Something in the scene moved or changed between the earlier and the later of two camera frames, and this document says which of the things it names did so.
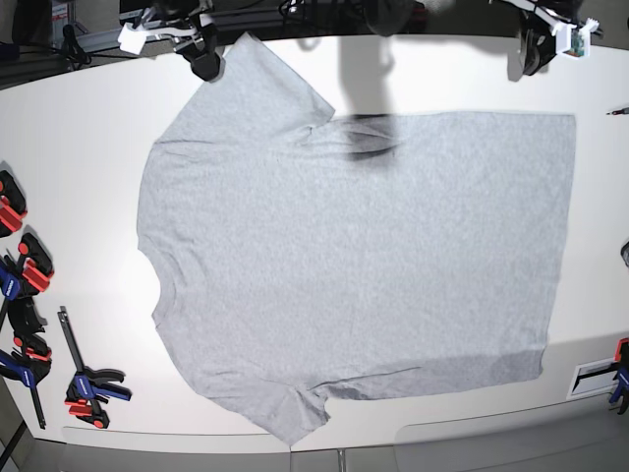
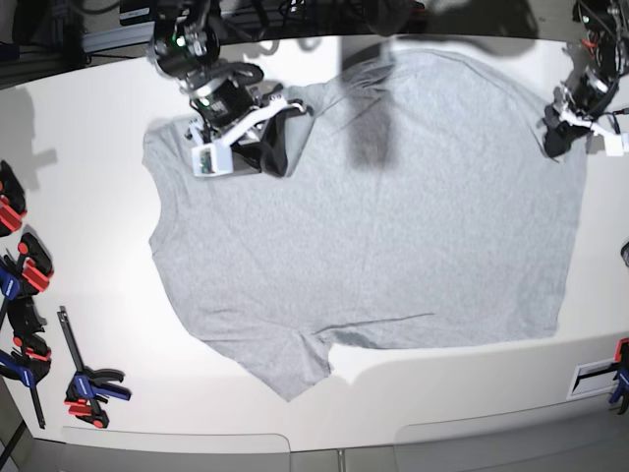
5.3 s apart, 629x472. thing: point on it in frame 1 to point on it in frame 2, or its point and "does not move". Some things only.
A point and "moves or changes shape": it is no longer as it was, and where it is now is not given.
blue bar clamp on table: x=84 y=389 does not move
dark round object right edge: x=624 y=252 does not move
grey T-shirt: x=295 y=253 moves or changes shape
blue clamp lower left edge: x=35 y=354 does not move
